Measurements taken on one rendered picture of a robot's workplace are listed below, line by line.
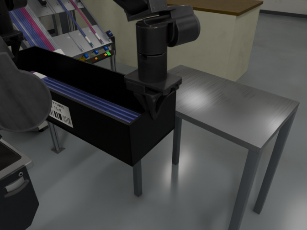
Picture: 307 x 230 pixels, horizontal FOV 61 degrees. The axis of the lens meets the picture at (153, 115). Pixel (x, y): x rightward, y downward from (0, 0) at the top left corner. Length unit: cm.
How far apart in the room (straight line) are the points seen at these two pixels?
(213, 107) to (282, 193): 102
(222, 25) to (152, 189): 180
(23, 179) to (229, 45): 256
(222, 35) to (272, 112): 176
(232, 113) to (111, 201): 103
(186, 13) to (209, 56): 250
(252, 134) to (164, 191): 95
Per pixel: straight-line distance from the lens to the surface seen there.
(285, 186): 211
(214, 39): 296
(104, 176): 199
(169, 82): 50
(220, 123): 111
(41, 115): 36
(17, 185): 60
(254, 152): 105
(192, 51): 311
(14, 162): 62
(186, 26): 51
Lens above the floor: 141
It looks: 33 degrees down
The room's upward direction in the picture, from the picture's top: straight up
